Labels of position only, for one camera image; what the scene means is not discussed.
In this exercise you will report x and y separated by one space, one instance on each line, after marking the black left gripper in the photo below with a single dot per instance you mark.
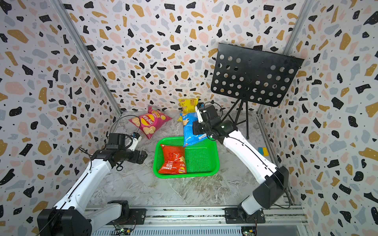
135 159

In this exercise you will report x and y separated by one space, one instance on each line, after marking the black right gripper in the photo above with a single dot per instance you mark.
195 126

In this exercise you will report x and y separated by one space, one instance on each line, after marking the blue potato chips bag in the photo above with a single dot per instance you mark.
189 137

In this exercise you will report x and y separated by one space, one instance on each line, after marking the yellow potato chips bag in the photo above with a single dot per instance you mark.
188 104

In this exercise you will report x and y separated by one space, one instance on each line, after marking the magenta potato chips bag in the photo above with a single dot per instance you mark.
150 122

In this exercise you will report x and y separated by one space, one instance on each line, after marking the red potato chips bag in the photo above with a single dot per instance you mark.
174 160

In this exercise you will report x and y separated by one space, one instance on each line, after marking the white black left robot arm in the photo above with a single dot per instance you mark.
67 217

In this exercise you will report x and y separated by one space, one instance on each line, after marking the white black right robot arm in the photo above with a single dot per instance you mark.
272 180

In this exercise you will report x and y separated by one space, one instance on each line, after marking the green plastic mesh basket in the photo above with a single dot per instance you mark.
202 159

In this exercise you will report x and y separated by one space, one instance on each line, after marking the blue yellow sponge block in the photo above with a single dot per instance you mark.
263 151

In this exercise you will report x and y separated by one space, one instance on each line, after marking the black perforated music stand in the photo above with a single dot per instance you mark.
252 76

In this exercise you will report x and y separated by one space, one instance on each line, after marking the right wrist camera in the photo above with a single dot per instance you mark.
206 113

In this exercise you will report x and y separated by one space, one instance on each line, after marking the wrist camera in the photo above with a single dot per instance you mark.
120 141
206 113

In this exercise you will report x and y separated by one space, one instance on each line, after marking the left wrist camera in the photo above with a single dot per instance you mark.
120 141

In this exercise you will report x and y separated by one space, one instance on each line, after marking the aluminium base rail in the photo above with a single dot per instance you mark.
207 221

